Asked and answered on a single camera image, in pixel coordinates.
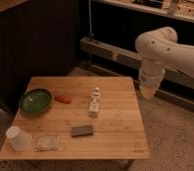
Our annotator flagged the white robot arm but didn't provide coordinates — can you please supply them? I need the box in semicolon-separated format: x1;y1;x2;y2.
135;27;194;99

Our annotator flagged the small white bottle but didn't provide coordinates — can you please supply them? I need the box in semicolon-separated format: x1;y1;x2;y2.
89;87;101;117

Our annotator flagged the small orange carrot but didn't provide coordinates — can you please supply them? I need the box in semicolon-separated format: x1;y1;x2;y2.
54;96;71;104

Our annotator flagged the wooden table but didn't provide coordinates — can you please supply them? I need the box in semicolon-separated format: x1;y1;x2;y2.
0;76;150;160

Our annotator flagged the dark grey sponge block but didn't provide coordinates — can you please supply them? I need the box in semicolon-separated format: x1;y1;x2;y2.
71;125;94;137

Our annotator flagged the green bowl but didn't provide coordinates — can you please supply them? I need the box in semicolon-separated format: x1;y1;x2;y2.
19;88;52;115

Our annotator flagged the clear plastic packet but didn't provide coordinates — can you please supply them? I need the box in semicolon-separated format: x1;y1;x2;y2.
36;135;59;151

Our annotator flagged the vertical metal pole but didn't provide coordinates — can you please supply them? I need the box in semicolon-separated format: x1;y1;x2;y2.
88;0;94;40

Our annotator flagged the clear plastic cup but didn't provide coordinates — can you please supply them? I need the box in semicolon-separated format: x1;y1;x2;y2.
6;126;32;151

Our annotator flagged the wooden shelf with items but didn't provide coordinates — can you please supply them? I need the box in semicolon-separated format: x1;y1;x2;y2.
95;0;194;23

